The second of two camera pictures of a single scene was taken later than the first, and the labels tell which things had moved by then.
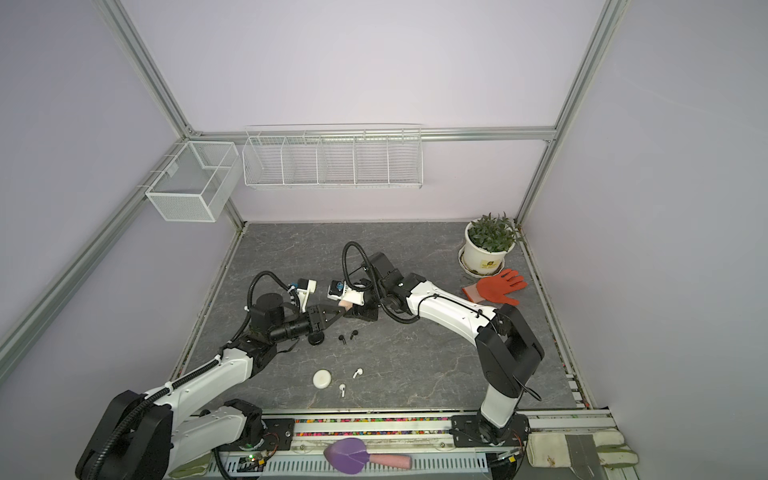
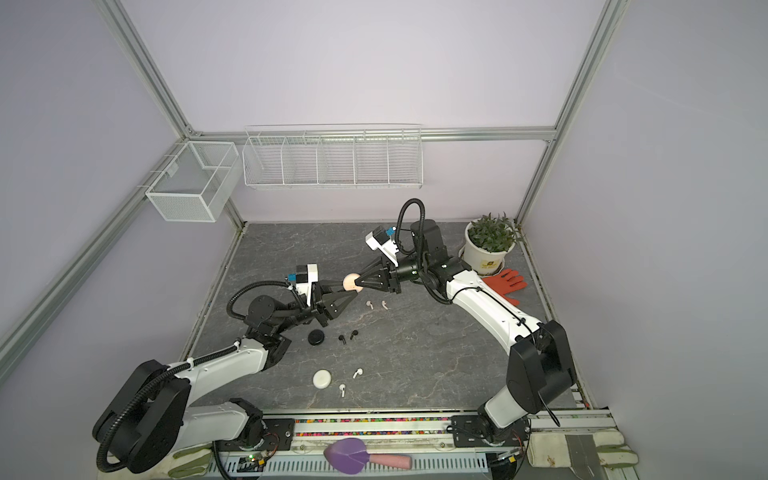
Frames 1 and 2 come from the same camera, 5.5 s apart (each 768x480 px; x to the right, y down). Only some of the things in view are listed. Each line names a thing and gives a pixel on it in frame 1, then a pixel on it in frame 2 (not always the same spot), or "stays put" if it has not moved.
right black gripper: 363,313 to 388,275
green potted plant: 494,233 stays put
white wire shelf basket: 334,159 stays put
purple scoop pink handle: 350,455 stays put
